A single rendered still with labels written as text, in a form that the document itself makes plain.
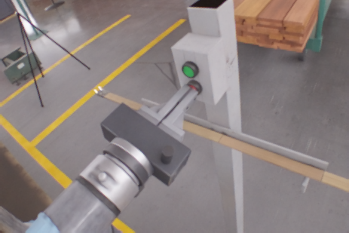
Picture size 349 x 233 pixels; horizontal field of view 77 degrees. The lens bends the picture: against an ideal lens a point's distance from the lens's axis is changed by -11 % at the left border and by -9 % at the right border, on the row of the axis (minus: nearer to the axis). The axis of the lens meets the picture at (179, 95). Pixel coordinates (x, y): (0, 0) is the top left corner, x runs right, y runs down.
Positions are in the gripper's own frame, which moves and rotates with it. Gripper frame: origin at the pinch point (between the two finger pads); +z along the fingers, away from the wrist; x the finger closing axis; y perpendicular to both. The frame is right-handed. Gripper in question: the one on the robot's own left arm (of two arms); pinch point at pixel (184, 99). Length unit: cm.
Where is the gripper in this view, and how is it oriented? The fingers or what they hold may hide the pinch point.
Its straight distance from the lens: 42.0
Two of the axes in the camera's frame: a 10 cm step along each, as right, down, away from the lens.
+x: -8.2, -5.1, 2.6
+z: 5.6, -6.2, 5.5
